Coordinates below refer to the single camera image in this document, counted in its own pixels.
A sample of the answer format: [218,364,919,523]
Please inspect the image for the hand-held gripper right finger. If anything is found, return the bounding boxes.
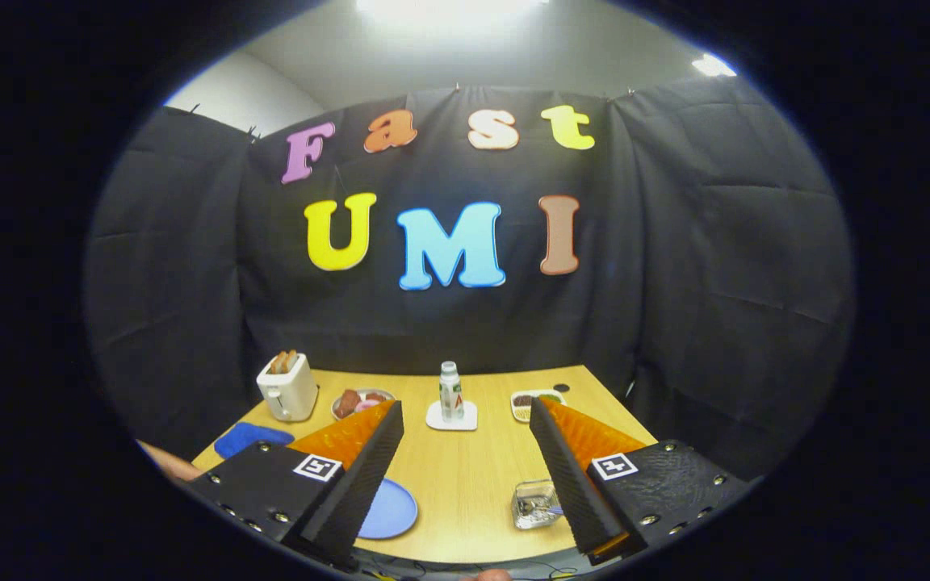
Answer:
[528,396,758,566]

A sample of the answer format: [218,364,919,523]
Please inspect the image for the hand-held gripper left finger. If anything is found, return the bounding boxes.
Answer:
[182,399,405,568]

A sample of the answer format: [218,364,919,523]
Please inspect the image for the blue round plate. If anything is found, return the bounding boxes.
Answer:
[356,478,419,541]

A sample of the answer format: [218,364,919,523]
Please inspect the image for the perforated steel basket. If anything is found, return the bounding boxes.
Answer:
[511,479,564,531]

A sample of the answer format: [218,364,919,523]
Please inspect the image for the oval food plate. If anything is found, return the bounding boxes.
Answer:
[330,388,396,422]

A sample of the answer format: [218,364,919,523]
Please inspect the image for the white divided snack dish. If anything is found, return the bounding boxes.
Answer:
[510,389,568,424]

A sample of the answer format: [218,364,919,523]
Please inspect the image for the white square coaster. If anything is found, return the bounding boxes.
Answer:
[425,400,480,432]

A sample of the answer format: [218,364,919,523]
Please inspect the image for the white toaster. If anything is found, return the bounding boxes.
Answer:
[256,353,320,423]

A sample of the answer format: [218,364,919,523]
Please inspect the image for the blue folded cloth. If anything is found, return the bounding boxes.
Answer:
[214,421,296,460]

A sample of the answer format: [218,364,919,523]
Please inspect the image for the white drink bottle green label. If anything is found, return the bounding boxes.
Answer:
[439,361,465,422]

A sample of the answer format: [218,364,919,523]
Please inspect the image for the small ceiling light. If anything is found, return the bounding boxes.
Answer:
[691,52,736,78]

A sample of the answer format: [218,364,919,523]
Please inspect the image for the large ceiling light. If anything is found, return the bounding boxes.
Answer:
[356,0,551,17]

